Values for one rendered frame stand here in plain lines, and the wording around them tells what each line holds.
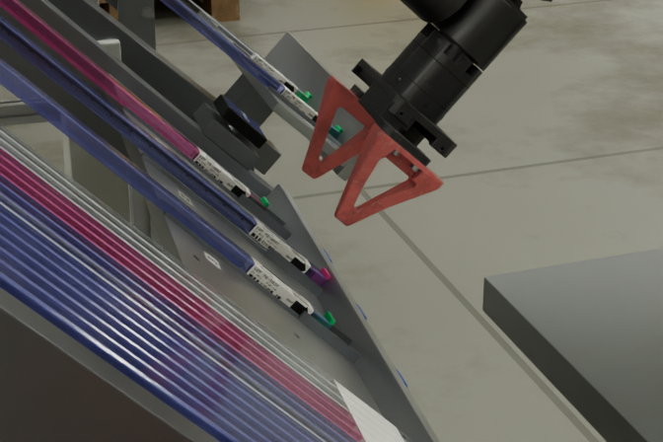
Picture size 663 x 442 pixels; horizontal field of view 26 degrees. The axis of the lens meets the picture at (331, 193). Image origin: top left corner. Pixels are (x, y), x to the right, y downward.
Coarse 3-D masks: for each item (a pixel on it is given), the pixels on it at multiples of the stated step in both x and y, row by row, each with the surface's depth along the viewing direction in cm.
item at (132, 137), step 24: (0, 24) 101; (24, 48) 102; (48, 72) 103; (96, 96) 105; (120, 120) 106; (144, 144) 107; (168, 168) 108; (216, 192) 110; (240, 216) 111; (312, 264) 116
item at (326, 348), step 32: (192, 160) 120; (192, 192) 109; (224, 192) 121; (160, 224) 97; (224, 224) 110; (192, 256) 94; (256, 256) 110; (224, 288) 93; (256, 288) 101; (320, 288) 115; (288, 320) 100; (320, 352) 100; (352, 352) 105; (352, 384) 100
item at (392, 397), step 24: (288, 192) 132; (288, 216) 127; (288, 240) 125; (312, 240) 122; (336, 288) 114; (336, 312) 112; (360, 312) 111; (360, 336) 107; (360, 360) 105; (384, 360) 103; (384, 384) 101; (384, 408) 99; (408, 408) 97; (408, 432) 96; (432, 432) 95
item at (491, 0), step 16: (480, 0) 107; (496, 0) 107; (512, 0) 109; (464, 16) 107; (480, 16) 107; (496, 16) 107; (512, 16) 107; (448, 32) 107; (464, 32) 107; (480, 32) 107; (496, 32) 107; (512, 32) 108; (464, 48) 107; (480, 48) 107; (496, 48) 108; (480, 64) 108
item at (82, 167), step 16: (112, 48) 145; (64, 144) 152; (64, 160) 154; (80, 160) 149; (96, 160) 149; (80, 176) 149; (96, 176) 150; (112, 176) 150; (96, 192) 151; (112, 192) 151; (128, 192) 152; (112, 208) 152; (128, 208) 152
